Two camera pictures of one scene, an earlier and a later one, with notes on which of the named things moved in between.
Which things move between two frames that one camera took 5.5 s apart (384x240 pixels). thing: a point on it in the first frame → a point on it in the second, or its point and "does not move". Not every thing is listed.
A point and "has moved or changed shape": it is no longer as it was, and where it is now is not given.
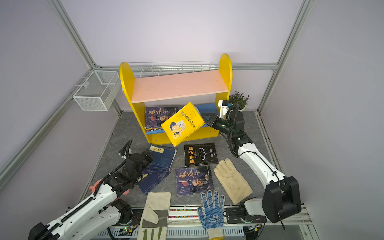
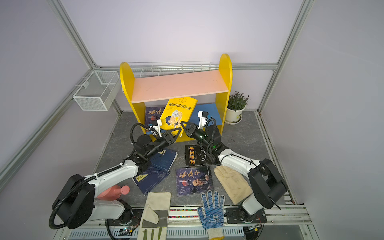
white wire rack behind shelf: [162, 68] does not move
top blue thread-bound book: [163, 156] does not move
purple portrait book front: [193, 181] does not move
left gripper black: [148, 157] → [167, 137]
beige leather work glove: [235, 185] does not move
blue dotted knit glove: [212, 219] does not move
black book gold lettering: [200, 154] does not move
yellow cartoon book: [183, 124] has moved or changed shape
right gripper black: [214, 122] → [193, 131]
